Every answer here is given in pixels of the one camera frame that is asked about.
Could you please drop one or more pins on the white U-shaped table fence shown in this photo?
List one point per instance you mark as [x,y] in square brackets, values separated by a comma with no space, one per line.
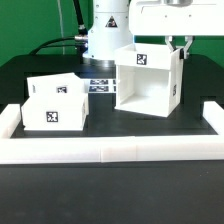
[101,150]

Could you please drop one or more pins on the white sheet with markers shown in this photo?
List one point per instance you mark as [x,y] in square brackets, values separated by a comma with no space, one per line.
[100,85]

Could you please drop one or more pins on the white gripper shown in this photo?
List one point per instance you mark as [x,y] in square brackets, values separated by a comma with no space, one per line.
[177,18]

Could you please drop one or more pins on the white small drawer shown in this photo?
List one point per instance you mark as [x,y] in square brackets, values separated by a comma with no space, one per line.
[68,83]

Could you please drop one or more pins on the white drawer cabinet box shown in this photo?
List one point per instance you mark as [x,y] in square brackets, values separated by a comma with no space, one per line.
[148,79]

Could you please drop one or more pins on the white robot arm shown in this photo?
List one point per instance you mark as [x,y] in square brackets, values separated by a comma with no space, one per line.
[117,22]

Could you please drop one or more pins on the white drawer with knob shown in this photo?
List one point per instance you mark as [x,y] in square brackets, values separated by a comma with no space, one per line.
[59,112]

